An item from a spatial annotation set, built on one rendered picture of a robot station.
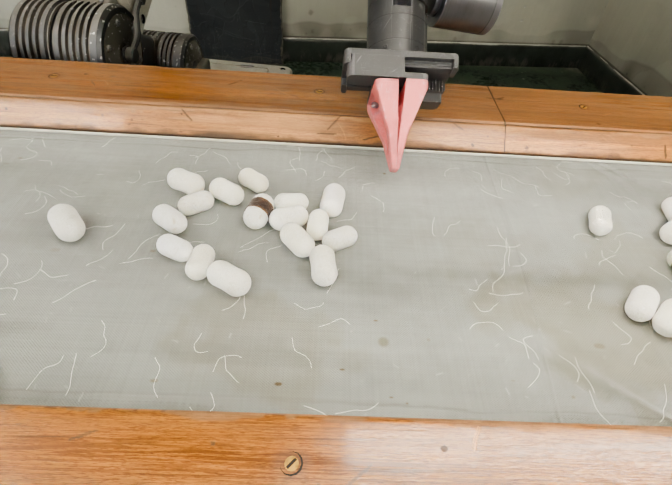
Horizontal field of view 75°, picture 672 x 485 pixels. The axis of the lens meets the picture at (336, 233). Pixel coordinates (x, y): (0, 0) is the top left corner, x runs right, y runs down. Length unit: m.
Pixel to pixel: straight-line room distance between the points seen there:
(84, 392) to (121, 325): 0.05
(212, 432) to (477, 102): 0.45
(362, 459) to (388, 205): 0.24
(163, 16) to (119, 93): 1.94
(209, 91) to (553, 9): 2.35
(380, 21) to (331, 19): 1.98
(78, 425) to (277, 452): 0.11
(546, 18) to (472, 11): 2.25
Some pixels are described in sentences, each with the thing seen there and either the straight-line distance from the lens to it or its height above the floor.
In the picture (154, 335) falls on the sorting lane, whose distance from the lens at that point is 0.34.
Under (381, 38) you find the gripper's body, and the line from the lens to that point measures 0.43.
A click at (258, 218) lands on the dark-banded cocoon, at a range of 0.37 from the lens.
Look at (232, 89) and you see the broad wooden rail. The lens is 0.54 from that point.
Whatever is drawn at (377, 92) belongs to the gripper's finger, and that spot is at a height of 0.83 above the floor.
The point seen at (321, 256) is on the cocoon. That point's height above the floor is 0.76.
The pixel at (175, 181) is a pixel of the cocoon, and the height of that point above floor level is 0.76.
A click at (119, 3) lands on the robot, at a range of 0.76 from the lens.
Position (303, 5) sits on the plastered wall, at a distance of 2.39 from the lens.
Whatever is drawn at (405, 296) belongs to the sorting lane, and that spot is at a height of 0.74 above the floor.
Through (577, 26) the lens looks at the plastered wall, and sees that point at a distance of 2.83.
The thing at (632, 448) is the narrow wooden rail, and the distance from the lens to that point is 0.32.
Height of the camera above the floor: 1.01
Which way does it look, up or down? 45 degrees down
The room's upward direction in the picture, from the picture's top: 5 degrees clockwise
